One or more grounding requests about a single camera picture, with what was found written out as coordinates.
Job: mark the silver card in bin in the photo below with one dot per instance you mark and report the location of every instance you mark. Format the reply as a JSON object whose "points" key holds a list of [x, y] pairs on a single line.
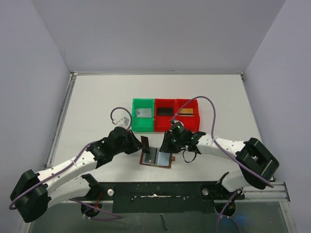
{"points": [[144, 113]]}

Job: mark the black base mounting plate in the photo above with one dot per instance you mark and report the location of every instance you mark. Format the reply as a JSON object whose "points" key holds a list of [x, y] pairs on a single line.
{"points": [[158, 198]]}

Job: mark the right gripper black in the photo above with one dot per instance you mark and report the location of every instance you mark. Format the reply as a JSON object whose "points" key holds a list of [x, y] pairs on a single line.
{"points": [[168, 141]]}

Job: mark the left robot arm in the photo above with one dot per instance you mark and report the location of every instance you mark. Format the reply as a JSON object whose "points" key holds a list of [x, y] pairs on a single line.
{"points": [[35, 192]]}

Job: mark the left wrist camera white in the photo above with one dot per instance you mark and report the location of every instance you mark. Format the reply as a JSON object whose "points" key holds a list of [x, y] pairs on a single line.
{"points": [[123, 122]]}

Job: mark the gold card in bin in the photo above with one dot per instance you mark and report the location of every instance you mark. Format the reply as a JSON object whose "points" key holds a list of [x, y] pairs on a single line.
{"points": [[186, 112]]}

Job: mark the red right bin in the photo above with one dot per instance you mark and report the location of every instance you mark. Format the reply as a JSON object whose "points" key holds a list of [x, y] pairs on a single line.
{"points": [[190, 123]]}

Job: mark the dark credit card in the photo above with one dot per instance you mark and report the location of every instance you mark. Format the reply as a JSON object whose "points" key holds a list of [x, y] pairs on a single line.
{"points": [[145, 143]]}

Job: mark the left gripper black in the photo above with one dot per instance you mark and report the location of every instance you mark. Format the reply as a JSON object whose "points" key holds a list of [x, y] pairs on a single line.
{"points": [[133, 141]]}

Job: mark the red middle bin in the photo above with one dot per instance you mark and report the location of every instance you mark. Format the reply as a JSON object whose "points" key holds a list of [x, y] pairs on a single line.
{"points": [[162, 123]]}

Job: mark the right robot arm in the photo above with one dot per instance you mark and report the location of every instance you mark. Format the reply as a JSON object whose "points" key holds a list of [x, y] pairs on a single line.
{"points": [[257, 165]]}

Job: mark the brown leather card holder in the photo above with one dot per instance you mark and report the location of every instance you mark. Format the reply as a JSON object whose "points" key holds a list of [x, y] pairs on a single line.
{"points": [[156, 158]]}

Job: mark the green plastic bin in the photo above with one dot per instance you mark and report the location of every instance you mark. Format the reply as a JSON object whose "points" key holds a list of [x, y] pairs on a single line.
{"points": [[142, 124]]}

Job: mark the black card in bin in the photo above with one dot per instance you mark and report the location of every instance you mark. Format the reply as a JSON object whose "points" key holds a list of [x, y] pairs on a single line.
{"points": [[164, 111]]}

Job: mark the red bin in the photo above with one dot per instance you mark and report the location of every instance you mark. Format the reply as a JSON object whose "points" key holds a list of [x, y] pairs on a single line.
{"points": [[162, 123], [190, 123]]}

